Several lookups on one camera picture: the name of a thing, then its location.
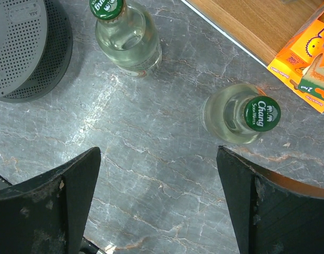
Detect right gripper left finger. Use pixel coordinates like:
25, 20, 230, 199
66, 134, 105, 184
0, 147, 101, 253

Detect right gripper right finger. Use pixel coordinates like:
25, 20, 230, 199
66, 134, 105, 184
216, 146, 324, 253

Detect grey filament spool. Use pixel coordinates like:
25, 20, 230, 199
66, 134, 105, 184
0, 1, 72, 103

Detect right glass soda bottle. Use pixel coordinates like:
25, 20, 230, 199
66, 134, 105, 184
199, 83, 281, 144

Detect glass soda bottle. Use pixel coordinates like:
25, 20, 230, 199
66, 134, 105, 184
199, 83, 281, 144
89, 0, 162, 77

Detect orange snack boxes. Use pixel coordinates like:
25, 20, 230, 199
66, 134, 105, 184
267, 2, 324, 114

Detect left glass soda bottle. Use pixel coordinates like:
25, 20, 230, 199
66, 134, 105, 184
89, 0, 162, 77

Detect white wire wooden shelf rack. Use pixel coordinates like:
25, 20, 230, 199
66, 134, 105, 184
185, 0, 324, 66

